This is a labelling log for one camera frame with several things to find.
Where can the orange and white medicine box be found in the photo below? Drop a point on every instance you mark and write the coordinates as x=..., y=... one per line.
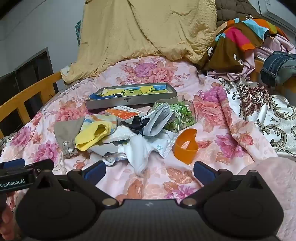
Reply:
x=122, y=113

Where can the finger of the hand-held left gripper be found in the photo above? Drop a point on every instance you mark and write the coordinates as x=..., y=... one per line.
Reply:
x=11, y=164

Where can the grey face mask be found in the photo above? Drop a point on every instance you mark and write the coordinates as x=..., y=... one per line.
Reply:
x=157, y=120

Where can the pastel striped cloth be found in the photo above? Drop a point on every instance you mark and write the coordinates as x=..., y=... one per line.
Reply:
x=108, y=120

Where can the person's left hand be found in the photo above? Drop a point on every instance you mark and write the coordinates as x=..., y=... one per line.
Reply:
x=5, y=220

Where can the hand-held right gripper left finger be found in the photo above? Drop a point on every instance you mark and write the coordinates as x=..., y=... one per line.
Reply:
x=95, y=172

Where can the grey box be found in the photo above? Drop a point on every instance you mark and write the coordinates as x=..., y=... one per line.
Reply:
x=129, y=102

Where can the pink floral bedsheet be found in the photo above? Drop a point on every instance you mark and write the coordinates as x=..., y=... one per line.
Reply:
x=161, y=178

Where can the wooden bed frame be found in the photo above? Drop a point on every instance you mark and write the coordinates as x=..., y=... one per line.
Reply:
x=25, y=92

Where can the orange cup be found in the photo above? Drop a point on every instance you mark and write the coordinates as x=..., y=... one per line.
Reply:
x=182, y=153

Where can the white cloth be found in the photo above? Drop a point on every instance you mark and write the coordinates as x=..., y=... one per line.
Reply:
x=64, y=71

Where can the white fluffy towel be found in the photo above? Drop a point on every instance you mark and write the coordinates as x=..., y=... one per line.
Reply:
x=138, y=153

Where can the colourful patterned brown garment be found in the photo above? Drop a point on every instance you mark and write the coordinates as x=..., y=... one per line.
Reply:
x=233, y=39

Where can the yellow dotted blanket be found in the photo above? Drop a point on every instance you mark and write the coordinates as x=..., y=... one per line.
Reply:
x=138, y=27

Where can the white air conditioner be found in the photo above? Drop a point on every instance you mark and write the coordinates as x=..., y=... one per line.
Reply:
x=277, y=11

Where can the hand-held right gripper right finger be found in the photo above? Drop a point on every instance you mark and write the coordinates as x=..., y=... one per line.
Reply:
x=204, y=172

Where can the black and blue sock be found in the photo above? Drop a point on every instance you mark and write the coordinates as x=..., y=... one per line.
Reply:
x=136, y=124

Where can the teal patterned cloth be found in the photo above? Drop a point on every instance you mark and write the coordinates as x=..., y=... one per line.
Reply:
x=78, y=31

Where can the cream fabric piece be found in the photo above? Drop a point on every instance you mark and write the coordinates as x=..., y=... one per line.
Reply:
x=104, y=91

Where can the dark cabinet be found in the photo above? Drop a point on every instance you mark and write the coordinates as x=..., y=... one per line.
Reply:
x=34, y=67

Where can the blue jeans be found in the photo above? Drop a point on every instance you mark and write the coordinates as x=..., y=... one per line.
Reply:
x=277, y=67

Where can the ornate gold patterned cloth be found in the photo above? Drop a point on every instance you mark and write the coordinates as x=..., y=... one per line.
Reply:
x=254, y=102

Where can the clear bag of green pieces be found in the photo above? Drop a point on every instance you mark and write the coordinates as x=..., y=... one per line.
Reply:
x=185, y=115

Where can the pink fluffy blanket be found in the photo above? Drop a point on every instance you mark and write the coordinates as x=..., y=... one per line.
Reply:
x=277, y=176

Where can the cartoon print towel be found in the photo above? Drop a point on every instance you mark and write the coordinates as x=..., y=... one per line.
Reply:
x=129, y=91

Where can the brown quilted blanket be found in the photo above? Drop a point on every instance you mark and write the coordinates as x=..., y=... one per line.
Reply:
x=231, y=7

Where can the yellow sock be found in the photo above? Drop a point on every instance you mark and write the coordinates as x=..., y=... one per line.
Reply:
x=92, y=138

